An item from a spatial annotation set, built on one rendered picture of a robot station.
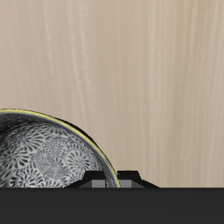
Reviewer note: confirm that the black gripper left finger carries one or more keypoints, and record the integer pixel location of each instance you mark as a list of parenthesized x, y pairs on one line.
[(94, 178)]

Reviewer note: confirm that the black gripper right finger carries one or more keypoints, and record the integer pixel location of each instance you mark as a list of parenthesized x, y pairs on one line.
[(128, 177)]

